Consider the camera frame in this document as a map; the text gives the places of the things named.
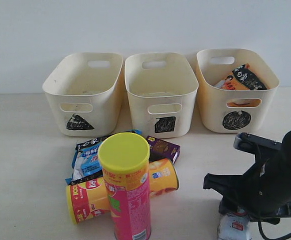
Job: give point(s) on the cream bin triangle mark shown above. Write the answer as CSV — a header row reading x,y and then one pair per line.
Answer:
x,y
85,93

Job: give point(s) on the blue white milk carton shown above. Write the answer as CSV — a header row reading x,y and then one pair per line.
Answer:
x,y
234,226

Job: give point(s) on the cream bin square mark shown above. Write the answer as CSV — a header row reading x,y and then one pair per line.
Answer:
x,y
161,89

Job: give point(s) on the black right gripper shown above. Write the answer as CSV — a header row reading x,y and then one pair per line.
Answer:
x,y
263,192

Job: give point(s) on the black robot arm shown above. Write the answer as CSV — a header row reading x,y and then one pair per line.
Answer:
x,y
264,190

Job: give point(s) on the purple small box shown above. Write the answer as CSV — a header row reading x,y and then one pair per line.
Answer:
x,y
161,149

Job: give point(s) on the cream bin circle mark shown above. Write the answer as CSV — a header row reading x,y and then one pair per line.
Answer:
x,y
212,65

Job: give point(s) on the blue instant noodle packet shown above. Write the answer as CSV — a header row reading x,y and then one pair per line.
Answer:
x,y
86,160

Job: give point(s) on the orange instant noodle packet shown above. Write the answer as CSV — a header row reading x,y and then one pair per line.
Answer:
x,y
242,79

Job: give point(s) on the pink chips can yellow lid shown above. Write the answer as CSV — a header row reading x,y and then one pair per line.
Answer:
x,y
129,198

